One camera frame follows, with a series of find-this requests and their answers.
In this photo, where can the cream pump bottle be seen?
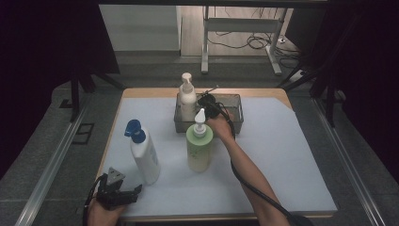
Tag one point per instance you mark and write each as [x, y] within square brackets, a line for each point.
[187, 97]

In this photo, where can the person's dark clothing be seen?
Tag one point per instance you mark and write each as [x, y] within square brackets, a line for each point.
[302, 220]

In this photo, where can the white power strip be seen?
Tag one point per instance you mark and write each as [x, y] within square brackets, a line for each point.
[296, 76]

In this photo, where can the white bottle with blue cap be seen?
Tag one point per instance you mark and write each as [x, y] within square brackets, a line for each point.
[146, 157]

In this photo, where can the aluminium rail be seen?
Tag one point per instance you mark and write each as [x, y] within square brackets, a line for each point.
[348, 169]
[47, 175]

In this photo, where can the person's right hand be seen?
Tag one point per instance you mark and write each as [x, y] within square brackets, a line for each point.
[222, 127]

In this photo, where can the person's left hand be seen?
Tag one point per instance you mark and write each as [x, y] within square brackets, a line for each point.
[100, 216]

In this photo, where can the grey metal mesh basket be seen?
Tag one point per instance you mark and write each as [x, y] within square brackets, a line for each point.
[233, 106]

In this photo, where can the green pump bottle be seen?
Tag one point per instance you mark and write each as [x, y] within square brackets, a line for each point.
[199, 150]

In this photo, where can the white foam mat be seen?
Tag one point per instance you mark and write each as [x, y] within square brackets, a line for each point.
[282, 150]

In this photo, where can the white metal stand frame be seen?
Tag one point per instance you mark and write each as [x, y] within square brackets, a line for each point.
[241, 24]

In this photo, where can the white wall panel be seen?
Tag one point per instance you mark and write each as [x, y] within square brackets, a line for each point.
[141, 28]

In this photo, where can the black metal stand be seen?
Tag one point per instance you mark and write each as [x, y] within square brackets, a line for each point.
[75, 94]
[329, 100]

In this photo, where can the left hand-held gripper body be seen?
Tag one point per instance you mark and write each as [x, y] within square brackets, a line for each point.
[109, 194]

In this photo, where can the wooden table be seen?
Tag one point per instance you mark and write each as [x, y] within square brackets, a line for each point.
[150, 92]

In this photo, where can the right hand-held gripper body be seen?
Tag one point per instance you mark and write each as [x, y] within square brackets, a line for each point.
[208, 102]

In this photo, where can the dark curtain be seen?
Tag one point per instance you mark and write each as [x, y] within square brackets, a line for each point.
[37, 62]
[370, 78]

